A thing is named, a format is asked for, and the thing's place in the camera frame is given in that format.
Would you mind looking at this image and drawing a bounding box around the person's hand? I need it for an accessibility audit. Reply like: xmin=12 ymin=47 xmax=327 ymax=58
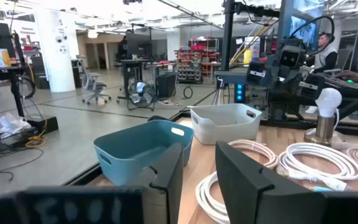
xmin=335 ymin=70 xmax=358 ymax=85

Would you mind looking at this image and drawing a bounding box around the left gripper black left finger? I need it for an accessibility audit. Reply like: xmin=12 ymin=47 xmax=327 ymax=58
xmin=141 ymin=142 xmax=185 ymax=224

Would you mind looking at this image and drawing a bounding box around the person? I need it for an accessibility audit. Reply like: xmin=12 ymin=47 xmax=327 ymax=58
xmin=305 ymin=30 xmax=339 ymax=74

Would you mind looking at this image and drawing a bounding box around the white pillar with dome cameras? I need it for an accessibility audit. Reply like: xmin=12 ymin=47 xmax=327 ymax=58
xmin=34 ymin=8 xmax=80 ymax=93

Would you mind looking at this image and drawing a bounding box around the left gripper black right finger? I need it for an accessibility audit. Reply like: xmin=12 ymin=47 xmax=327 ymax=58
xmin=214 ymin=141 xmax=323 ymax=224

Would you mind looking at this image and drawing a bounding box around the white plastic bag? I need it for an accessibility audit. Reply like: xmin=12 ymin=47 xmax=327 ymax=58
xmin=0 ymin=112 xmax=32 ymax=135

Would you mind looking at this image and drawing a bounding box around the white plastic bin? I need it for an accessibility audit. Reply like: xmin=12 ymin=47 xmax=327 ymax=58
xmin=190 ymin=103 xmax=263 ymax=146

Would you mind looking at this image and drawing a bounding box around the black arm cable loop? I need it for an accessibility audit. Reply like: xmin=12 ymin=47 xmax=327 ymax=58
xmin=287 ymin=15 xmax=336 ymax=57

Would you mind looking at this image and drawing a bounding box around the black speaker box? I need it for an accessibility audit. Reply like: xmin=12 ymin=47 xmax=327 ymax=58
xmin=155 ymin=72 xmax=178 ymax=100

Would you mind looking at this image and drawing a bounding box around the yellow floor cable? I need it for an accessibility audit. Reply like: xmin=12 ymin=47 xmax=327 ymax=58
xmin=24 ymin=133 xmax=48 ymax=149

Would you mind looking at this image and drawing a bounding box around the grey office chair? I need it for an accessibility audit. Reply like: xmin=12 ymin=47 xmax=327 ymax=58
xmin=80 ymin=60 xmax=112 ymax=106

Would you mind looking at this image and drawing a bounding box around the black floor fan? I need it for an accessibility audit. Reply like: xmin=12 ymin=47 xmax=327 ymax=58
xmin=127 ymin=80 xmax=157 ymax=112

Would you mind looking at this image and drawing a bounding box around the brass lamp with white bulb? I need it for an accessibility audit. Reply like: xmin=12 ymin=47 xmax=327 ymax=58
xmin=303 ymin=87 xmax=344 ymax=147

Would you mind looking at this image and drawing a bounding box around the control box with blue lights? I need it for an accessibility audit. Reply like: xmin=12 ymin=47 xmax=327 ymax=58
xmin=234 ymin=82 xmax=247 ymax=104

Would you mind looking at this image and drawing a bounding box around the teal plastic bin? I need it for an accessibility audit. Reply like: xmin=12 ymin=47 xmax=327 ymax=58
xmin=93 ymin=119 xmax=195 ymax=187

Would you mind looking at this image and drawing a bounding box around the black vertical frame post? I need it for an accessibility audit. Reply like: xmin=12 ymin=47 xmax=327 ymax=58
xmin=221 ymin=0 xmax=236 ymax=72

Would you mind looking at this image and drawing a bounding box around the red parts shelf rack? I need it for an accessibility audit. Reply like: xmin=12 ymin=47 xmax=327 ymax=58
xmin=175 ymin=49 xmax=221 ymax=85

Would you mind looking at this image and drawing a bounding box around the black standing desk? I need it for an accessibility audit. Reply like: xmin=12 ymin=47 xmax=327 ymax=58
xmin=116 ymin=58 xmax=152 ymax=101

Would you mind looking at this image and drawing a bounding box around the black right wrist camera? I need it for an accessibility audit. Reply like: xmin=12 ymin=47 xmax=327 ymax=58
xmin=278 ymin=43 xmax=307 ymax=69

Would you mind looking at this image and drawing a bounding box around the white USB cable coil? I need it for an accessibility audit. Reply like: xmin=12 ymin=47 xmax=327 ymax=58
xmin=195 ymin=170 xmax=231 ymax=224
xmin=276 ymin=142 xmax=358 ymax=192

